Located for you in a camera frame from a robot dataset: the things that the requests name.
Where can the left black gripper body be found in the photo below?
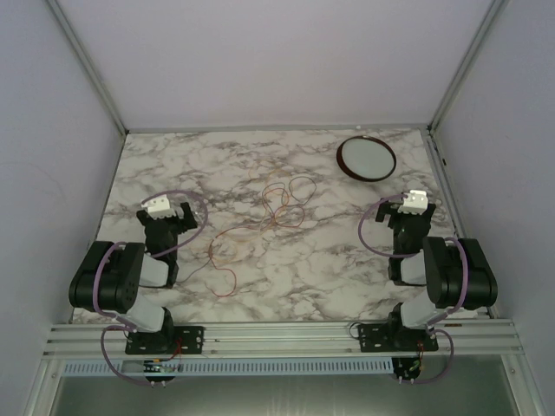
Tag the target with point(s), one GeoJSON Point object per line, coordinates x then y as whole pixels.
{"type": "Point", "coordinates": [177, 226]}

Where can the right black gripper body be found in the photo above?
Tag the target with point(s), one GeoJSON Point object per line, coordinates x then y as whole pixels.
{"type": "Point", "coordinates": [397, 221]}

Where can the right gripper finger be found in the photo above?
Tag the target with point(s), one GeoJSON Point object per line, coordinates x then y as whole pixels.
{"type": "Point", "coordinates": [429, 212]}
{"type": "Point", "coordinates": [384, 209]}

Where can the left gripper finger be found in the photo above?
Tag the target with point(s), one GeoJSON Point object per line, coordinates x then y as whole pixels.
{"type": "Point", "coordinates": [146, 221]}
{"type": "Point", "coordinates": [188, 219]}

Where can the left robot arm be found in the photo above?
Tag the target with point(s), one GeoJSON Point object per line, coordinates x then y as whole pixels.
{"type": "Point", "coordinates": [110, 276]}

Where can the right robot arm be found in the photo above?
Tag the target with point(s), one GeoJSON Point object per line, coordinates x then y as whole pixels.
{"type": "Point", "coordinates": [453, 274]}

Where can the round brown-rimmed dish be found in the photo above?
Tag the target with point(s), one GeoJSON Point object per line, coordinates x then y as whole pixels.
{"type": "Point", "coordinates": [366, 159]}

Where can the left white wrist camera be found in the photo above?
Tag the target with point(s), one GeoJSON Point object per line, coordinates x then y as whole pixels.
{"type": "Point", "coordinates": [159, 207]}

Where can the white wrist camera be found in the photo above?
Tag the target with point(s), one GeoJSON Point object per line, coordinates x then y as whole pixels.
{"type": "Point", "coordinates": [414, 202]}
{"type": "Point", "coordinates": [159, 207]}

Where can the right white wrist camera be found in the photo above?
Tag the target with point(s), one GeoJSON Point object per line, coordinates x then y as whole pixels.
{"type": "Point", "coordinates": [414, 202]}

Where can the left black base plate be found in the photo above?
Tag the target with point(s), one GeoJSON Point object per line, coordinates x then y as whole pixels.
{"type": "Point", "coordinates": [178, 340]}

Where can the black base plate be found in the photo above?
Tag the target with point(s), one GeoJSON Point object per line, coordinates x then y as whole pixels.
{"type": "Point", "coordinates": [178, 340]}
{"type": "Point", "coordinates": [374, 338]}

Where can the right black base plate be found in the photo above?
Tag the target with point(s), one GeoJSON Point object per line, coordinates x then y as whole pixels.
{"type": "Point", "coordinates": [374, 338]}

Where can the aluminium front rail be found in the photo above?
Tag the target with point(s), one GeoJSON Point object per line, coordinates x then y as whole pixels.
{"type": "Point", "coordinates": [291, 339]}

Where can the grey slotted cable duct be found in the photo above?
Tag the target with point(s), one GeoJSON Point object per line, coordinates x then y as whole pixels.
{"type": "Point", "coordinates": [230, 367]}

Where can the right aluminium corner post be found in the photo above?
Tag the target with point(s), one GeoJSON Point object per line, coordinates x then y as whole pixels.
{"type": "Point", "coordinates": [493, 13]}

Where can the aluminium corner post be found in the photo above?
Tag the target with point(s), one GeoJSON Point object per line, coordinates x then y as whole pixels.
{"type": "Point", "coordinates": [493, 13]}
{"type": "Point", "coordinates": [85, 61]}

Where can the left aluminium corner post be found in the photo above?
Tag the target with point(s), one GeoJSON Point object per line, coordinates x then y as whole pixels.
{"type": "Point", "coordinates": [85, 61]}

